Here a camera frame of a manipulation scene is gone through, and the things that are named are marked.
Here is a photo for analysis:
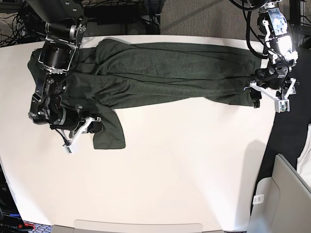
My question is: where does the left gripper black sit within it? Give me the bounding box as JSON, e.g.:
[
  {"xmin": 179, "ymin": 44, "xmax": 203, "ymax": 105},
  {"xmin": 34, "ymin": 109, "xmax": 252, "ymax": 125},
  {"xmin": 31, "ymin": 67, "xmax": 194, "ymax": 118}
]
[{"xmin": 249, "ymin": 67, "xmax": 289, "ymax": 108}]

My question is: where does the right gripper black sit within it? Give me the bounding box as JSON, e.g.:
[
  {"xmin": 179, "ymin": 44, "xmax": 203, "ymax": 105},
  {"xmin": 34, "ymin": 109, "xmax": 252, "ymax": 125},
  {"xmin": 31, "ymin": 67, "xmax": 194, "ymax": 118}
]
[{"xmin": 50, "ymin": 108, "xmax": 103, "ymax": 133}]

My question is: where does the dark green long-sleeve shirt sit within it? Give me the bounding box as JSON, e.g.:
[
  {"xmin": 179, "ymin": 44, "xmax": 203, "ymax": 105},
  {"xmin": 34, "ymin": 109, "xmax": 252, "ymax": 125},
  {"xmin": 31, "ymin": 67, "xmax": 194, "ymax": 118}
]
[{"xmin": 28, "ymin": 39, "xmax": 261, "ymax": 150}]

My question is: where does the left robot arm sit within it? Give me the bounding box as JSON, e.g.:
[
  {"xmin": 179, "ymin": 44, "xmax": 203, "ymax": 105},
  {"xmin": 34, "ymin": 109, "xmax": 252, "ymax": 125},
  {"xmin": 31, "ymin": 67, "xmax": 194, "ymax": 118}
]
[{"xmin": 231, "ymin": 0, "xmax": 298, "ymax": 113}]

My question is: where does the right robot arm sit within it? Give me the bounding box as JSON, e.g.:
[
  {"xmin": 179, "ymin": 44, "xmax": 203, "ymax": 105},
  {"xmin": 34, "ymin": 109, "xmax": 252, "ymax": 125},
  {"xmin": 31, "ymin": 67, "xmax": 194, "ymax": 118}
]
[{"xmin": 27, "ymin": 0, "xmax": 103, "ymax": 134}]

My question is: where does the black cloth pile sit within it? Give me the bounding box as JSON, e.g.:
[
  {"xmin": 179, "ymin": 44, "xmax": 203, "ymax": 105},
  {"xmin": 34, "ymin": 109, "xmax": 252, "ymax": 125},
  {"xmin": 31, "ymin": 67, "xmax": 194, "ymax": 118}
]
[{"xmin": 250, "ymin": 47, "xmax": 311, "ymax": 214}]

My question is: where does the grey tray edge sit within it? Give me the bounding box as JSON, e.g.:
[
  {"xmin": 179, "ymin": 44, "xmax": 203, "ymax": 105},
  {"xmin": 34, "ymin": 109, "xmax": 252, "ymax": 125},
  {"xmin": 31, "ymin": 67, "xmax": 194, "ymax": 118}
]
[{"xmin": 52, "ymin": 219, "xmax": 224, "ymax": 233}]

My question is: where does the black electronics box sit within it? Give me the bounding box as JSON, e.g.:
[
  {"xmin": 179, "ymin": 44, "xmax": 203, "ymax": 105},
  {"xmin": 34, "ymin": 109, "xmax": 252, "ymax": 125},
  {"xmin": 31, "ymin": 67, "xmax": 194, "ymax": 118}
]
[{"xmin": 96, "ymin": 12, "xmax": 137, "ymax": 25}]

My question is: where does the grey plastic bin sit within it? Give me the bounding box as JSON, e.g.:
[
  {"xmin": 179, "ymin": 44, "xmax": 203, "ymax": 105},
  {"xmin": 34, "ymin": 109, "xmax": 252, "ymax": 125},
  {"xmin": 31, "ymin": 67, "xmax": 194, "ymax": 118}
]
[{"xmin": 247, "ymin": 154, "xmax": 311, "ymax": 233}]

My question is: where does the black box with label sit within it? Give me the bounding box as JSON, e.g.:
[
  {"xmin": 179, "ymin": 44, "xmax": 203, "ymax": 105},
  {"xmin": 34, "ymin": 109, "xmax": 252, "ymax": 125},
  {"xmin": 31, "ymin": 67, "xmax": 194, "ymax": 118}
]
[{"xmin": 0, "ymin": 167, "xmax": 23, "ymax": 233}]

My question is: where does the black table leg frame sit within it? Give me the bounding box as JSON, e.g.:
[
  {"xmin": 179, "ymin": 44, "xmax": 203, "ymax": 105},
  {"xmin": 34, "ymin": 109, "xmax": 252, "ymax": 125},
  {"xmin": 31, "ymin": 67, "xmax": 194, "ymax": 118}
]
[{"xmin": 142, "ymin": 0, "xmax": 165, "ymax": 35}]

